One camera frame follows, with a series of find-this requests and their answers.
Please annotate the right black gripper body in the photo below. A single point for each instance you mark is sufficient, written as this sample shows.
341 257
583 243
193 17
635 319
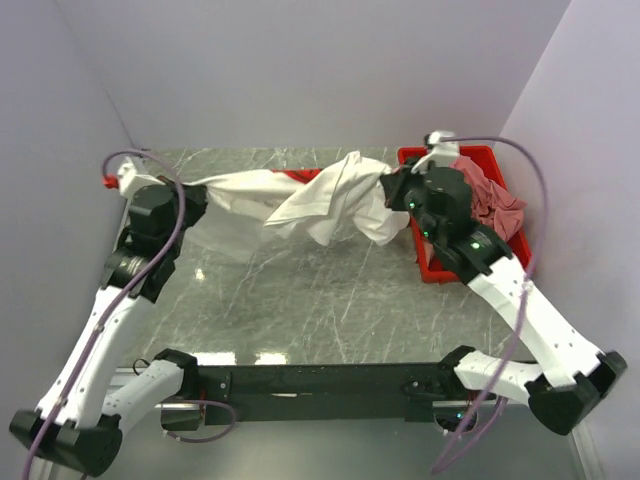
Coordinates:
407 195

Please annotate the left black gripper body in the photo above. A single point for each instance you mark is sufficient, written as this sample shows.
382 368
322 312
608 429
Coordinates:
195 209

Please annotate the white t shirt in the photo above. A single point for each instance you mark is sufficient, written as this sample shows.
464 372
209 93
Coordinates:
248 208

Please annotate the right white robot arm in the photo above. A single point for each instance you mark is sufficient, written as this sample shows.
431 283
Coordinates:
569 375

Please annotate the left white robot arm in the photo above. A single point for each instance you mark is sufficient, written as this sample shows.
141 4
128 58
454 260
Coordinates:
77 424

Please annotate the dusty pink t shirt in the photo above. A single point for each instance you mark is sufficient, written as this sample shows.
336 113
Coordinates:
492 204

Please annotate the black base beam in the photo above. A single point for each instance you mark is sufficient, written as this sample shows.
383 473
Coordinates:
332 392

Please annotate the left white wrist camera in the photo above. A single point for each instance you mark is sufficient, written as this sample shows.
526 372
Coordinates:
130 177

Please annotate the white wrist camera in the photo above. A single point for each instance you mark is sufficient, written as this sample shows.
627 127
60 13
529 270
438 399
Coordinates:
442 151
130 177

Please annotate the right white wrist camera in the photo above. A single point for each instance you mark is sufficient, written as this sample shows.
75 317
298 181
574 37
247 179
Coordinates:
442 151

